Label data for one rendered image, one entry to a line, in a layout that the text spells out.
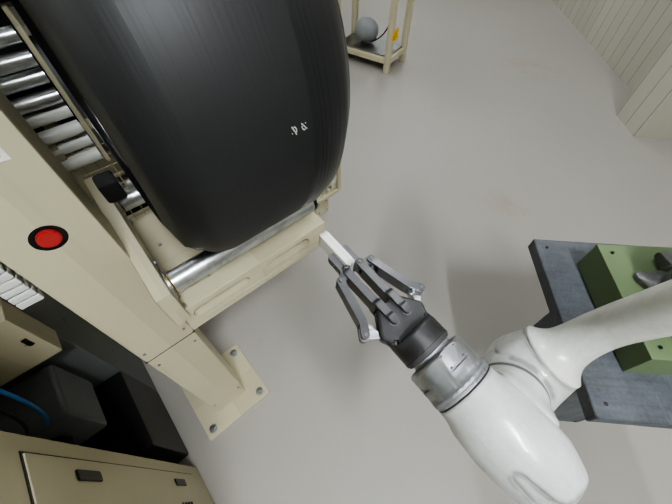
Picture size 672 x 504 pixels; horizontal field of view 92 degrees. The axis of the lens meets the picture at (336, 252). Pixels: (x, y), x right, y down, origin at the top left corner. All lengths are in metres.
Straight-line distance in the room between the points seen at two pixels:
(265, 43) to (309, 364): 1.30
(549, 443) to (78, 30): 0.60
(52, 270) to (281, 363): 1.04
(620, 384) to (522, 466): 0.60
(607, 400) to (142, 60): 1.02
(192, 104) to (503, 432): 0.47
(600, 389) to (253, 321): 1.27
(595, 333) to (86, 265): 0.77
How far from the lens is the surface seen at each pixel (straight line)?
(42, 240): 0.63
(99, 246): 0.66
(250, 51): 0.38
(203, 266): 0.67
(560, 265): 1.15
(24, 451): 0.77
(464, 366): 0.45
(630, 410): 1.02
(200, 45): 0.37
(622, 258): 1.12
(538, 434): 0.47
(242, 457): 1.48
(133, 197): 0.88
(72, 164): 1.03
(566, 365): 0.58
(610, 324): 0.55
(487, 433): 0.46
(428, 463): 1.47
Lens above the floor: 1.43
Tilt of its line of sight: 54 degrees down
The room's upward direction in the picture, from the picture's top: straight up
